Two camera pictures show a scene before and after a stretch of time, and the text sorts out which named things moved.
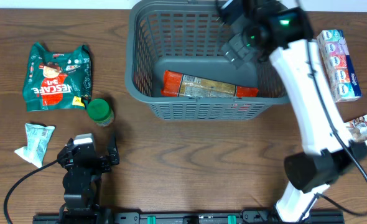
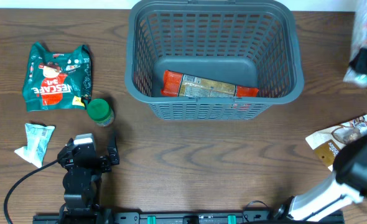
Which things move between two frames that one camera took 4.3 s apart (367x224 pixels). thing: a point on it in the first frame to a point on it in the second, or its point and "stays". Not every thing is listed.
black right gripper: x=236 y=50 to x=364 y=62
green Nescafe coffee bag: x=57 y=81 stays
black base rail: x=190 y=218 stays
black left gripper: x=114 y=156 stays
